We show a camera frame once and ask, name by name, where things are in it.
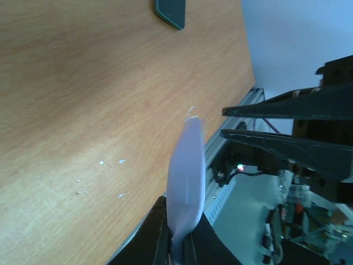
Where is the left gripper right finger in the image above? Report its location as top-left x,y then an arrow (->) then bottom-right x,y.
183,213 -> 242,265

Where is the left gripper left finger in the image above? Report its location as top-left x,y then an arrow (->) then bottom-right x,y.
109,196 -> 170,265

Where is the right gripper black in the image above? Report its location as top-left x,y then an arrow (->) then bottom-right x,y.
220,56 -> 352,203

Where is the lavender phone case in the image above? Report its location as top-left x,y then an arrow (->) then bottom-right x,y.
166,118 -> 206,264

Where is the black phone green edge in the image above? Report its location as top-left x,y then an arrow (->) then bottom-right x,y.
153,0 -> 186,30

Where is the grey slotted cable duct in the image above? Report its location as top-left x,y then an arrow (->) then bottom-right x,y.
204,178 -> 237,226

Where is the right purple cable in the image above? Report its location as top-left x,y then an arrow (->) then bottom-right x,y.
252,117 -> 282,136

